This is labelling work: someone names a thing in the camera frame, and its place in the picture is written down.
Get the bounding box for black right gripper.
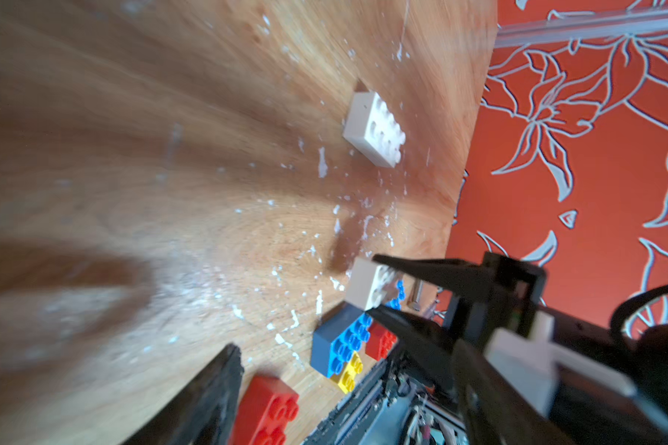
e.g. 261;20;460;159
367;252;547;389

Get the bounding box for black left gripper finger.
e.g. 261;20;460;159
125;343;244;444

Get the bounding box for blue lego brick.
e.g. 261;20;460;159
310;303;373;378
385;279;406;311

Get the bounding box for red lego brick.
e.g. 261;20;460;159
228;375;299;445
365;322;398;361

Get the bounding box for white lego brick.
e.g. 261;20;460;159
344;258;400;312
343;92;406;168

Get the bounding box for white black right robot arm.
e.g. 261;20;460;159
370;252;668;444

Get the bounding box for yellow lego brick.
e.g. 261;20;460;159
330;352;364;394

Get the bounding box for metal bolt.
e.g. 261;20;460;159
408;279;423;312

